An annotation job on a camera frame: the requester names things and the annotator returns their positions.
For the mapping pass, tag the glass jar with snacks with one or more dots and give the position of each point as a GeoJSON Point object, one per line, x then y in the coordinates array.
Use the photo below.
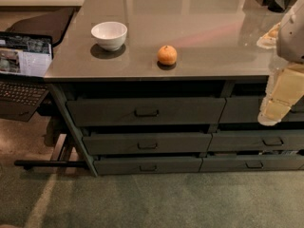
{"type": "Point", "coordinates": [268, 40]}

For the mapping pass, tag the orange mandarin fruit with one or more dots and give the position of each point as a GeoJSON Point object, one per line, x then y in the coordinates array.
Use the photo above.
{"type": "Point", "coordinates": [167, 55]}

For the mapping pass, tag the black floor bar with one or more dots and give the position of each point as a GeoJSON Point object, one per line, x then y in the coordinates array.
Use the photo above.
{"type": "Point", "coordinates": [29, 164]}

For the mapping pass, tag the open black laptop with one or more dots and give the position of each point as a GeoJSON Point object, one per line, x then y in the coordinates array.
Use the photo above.
{"type": "Point", "coordinates": [24, 61]}

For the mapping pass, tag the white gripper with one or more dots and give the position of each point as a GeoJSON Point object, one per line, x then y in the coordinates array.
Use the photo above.
{"type": "Point", "coordinates": [292, 35]}

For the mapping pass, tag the white ceramic bowl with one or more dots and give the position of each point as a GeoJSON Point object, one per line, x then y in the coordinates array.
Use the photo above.
{"type": "Point", "coordinates": [109, 35]}

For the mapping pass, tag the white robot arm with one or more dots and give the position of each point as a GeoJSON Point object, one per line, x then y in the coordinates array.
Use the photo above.
{"type": "Point", "coordinates": [290, 41]}

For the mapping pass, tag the grey cabinet frame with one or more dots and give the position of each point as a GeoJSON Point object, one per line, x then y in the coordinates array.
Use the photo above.
{"type": "Point", "coordinates": [222, 89]}

